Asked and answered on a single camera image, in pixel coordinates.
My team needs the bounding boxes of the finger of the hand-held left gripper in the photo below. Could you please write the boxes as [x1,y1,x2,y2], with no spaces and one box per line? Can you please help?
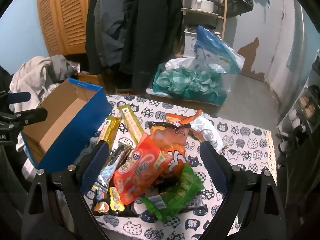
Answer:
[0,107,48,128]
[5,92,32,104]

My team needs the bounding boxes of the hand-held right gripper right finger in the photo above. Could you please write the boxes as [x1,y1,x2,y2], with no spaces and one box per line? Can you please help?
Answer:
[200,140,288,240]

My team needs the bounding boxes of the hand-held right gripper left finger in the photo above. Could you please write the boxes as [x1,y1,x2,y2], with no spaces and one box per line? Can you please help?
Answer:
[21,140,112,240]

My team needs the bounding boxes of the silver and blue snack packet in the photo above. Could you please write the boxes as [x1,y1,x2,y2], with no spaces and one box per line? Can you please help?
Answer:
[94,140,133,193]

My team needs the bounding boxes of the black yellow-label snack packet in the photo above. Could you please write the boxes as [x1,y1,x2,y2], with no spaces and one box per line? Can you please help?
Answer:
[92,186,140,218]

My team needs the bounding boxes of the blue cardboard box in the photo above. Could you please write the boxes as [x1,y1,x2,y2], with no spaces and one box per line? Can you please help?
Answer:
[20,78,112,173]

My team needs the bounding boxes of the white and orange snack packet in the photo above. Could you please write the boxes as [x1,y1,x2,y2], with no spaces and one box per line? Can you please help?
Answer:
[190,116,224,153]

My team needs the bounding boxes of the long yellow snack packet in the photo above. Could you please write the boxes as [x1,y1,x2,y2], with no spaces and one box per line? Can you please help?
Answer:
[117,104,145,145]
[96,116,122,153]

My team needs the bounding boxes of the green snack packet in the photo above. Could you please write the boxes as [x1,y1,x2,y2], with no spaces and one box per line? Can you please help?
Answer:
[141,164,204,224]

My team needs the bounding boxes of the red-orange snack packet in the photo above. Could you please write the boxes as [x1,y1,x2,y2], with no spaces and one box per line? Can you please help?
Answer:
[112,133,170,205]

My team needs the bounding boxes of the black and orange snack packet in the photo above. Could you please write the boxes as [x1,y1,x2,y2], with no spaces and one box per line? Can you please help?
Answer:
[146,121,193,183]

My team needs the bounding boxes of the white clothes pile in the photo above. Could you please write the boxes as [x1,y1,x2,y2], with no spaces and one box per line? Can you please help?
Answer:
[9,55,54,153]

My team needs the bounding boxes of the cat print tablecloth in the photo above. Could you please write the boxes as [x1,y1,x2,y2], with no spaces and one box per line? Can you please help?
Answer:
[82,94,278,240]

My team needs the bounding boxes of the grey cloth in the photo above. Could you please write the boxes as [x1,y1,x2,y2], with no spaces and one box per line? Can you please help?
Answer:
[50,54,78,83]

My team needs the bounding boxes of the wooden louvered door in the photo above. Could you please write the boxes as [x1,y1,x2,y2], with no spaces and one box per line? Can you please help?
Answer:
[36,0,92,57]

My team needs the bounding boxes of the teal box with tissue paper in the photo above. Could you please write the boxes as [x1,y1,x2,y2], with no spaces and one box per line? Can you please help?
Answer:
[146,57,228,105]

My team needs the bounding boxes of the shoe rack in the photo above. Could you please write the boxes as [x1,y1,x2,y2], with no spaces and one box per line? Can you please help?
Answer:
[276,55,320,155]

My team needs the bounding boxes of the grey hanging jacket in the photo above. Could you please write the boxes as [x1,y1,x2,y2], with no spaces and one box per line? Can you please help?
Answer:
[85,0,130,74]

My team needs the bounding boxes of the blue plastic bag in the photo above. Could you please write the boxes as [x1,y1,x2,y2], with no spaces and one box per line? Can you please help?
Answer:
[194,25,245,74]

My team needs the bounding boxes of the black hanging jacket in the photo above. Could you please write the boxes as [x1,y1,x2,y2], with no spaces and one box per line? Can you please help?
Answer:
[119,0,184,93]

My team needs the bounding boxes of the wooden shelf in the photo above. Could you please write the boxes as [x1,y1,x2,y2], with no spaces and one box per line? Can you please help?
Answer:
[180,0,229,35]

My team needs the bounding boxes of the grey bag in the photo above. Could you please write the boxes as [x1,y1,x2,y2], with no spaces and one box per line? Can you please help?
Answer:
[226,0,254,18]

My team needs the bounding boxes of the white pot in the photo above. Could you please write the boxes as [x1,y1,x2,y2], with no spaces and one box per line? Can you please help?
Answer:
[190,0,217,13]

